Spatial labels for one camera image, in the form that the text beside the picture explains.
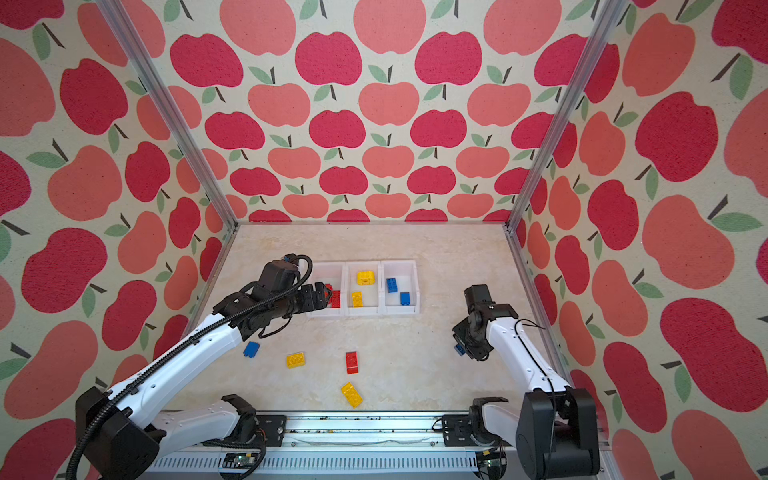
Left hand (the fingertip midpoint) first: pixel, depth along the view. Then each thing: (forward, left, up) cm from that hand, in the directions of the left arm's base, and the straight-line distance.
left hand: (325, 296), depth 79 cm
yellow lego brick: (+9, -7, -17) cm, 20 cm away
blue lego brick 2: (+10, -23, -17) cm, 30 cm away
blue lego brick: (+14, -19, -16) cm, 29 cm away
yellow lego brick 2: (-10, +10, -18) cm, 23 cm away
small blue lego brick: (-10, -37, -12) cm, 40 cm away
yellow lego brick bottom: (-20, -7, -19) cm, 28 cm away
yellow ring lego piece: (+17, -10, -15) cm, 24 cm away
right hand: (-7, -40, -13) cm, 42 cm away
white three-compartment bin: (+14, -11, -17) cm, 25 cm away
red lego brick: (-12, -7, -17) cm, 21 cm away
